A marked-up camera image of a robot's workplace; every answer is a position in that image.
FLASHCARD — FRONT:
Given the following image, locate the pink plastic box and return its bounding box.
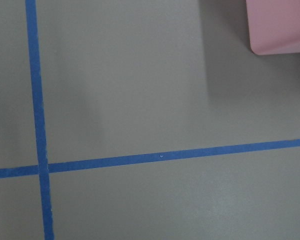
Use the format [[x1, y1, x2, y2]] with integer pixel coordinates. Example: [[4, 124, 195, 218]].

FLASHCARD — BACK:
[[246, 0, 300, 55]]

